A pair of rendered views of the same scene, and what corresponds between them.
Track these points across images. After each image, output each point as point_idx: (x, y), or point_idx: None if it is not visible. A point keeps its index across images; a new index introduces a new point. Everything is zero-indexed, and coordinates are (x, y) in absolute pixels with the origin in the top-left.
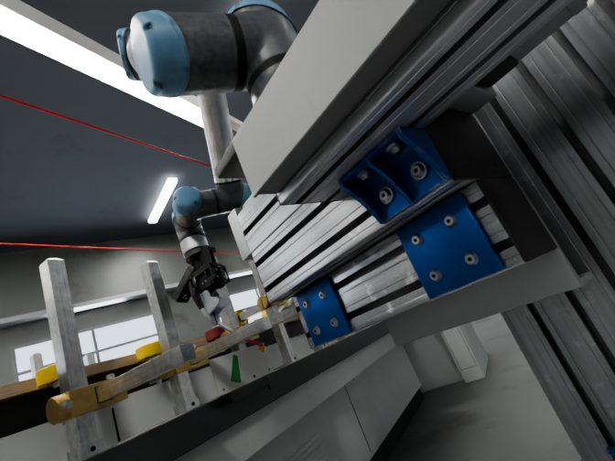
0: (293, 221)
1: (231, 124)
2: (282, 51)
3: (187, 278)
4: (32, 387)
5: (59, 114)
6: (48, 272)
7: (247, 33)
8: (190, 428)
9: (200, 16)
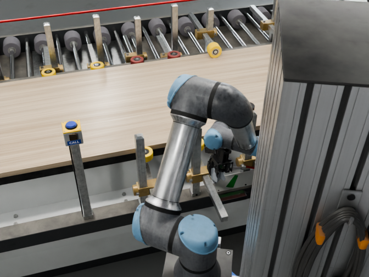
0: None
1: (250, 132)
2: (186, 267)
3: (211, 152)
4: (135, 151)
5: (162, 4)
6: (136, 145)
7: (174, 254)
8: (189, 205)
9: (155, 241)
